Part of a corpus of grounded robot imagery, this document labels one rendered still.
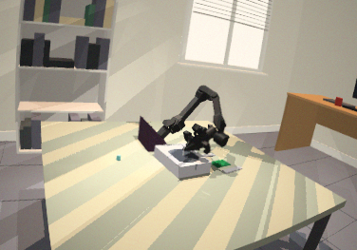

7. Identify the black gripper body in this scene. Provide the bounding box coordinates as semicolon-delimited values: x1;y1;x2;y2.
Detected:
183;130;211;154

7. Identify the green rectangular block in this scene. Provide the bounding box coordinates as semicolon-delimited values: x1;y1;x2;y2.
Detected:
212;160;230;167

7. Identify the grey round disc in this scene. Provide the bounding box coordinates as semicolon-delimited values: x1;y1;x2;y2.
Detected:
167;149;199;163

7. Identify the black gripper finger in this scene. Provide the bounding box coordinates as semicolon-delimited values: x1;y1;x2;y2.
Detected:
185;136;193;148
184;140;200;151

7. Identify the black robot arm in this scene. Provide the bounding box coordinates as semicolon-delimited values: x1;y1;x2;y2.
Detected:
155;86;230;147

